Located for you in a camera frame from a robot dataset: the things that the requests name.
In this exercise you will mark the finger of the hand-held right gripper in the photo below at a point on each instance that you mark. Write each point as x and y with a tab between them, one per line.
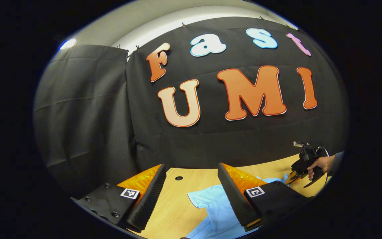
291	179

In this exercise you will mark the black backdrop cloth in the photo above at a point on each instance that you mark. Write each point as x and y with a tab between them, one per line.
211	139

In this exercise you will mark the light blue T-shirt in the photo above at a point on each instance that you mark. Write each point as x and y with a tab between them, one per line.
216	209

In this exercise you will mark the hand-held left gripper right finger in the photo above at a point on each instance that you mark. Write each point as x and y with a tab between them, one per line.
232	196

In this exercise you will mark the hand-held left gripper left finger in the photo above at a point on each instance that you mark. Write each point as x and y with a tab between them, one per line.
149	199

